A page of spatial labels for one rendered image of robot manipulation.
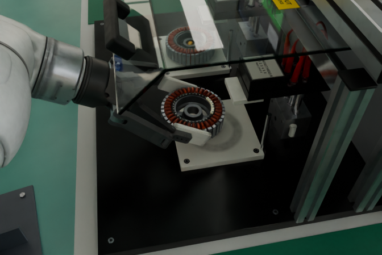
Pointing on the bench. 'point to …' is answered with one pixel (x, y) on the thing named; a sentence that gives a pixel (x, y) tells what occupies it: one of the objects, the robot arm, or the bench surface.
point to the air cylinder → (289, 117)
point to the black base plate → (204, 180)
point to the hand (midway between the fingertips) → (191, 111)
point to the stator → (202, 101)
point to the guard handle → (112, 1)
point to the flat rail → (328, 66)
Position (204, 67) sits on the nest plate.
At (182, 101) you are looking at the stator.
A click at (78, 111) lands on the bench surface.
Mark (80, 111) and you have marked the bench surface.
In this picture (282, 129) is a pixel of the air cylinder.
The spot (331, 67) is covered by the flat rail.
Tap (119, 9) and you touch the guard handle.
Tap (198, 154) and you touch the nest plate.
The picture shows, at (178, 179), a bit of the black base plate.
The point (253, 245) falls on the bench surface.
